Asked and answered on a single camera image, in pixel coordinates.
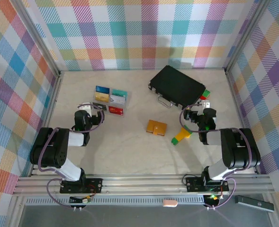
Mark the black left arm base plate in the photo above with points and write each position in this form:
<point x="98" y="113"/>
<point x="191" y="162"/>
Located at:
<point x="94" y="185"/>

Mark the gold credit card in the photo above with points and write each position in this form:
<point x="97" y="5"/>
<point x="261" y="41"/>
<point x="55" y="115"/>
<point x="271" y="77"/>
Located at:
<point x="101" y="97"/>

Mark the red and green block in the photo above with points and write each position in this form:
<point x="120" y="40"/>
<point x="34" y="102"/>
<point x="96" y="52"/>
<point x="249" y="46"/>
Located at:
<point x="206" y="94"/>

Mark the white credit card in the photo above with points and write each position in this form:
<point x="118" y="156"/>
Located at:
<point x="118" y="99"/>

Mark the aluminium side floor rail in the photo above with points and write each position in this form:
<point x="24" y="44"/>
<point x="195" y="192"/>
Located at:
<point x="52" y="104"/>
<point x="236" y="106"/>

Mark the aluminium upright frame post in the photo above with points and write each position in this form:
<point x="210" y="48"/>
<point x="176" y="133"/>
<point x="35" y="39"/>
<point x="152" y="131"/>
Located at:
<point x="35" y="35"/>
<point x="245" y="35"/>

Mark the red credit card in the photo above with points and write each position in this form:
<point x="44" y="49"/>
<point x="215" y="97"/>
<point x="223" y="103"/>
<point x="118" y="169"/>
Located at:
<point x="116" y="110"/>

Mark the aluminium mounting rail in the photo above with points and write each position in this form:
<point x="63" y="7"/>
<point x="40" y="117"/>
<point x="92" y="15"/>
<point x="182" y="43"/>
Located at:
<point x="141" y="184"/>

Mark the black credit card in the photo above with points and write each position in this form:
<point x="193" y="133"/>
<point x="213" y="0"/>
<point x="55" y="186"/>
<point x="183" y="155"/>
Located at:
<point x="102" y="107"/>

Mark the orange card holder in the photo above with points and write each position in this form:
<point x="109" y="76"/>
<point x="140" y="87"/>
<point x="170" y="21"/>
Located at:
<point x="156" y="127"/>

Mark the yellow and green toy block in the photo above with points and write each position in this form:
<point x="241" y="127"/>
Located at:
<point x="180" y="137"/>

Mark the clear plastic card tray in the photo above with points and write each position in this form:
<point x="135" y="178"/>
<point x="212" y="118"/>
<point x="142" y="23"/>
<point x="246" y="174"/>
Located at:
<point x="128" y="106"/>

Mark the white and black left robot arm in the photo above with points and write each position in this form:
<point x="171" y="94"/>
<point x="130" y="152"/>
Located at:
<point x="51" y="146"/>

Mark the black briefcase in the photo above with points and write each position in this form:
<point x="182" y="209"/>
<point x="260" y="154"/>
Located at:
<point x="177" y="82"/>

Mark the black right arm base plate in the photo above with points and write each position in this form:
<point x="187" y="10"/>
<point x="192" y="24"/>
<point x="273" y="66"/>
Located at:
<point x="192" y="184"/>

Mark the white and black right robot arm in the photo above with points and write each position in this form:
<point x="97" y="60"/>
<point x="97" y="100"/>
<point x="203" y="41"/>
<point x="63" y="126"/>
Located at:
<point x="238" y="149"/>

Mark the teal credit card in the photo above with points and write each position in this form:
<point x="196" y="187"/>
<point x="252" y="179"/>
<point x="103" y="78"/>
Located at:
<point x="119" y="93"/>

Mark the blue credit card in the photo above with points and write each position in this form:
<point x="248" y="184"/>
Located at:
<point x="102" y="89"/>

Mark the small electronics connector board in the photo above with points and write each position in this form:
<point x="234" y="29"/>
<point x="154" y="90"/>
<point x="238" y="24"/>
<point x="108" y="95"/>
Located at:
<point x="212" y="197"/>
<point x="84" y="200"/>

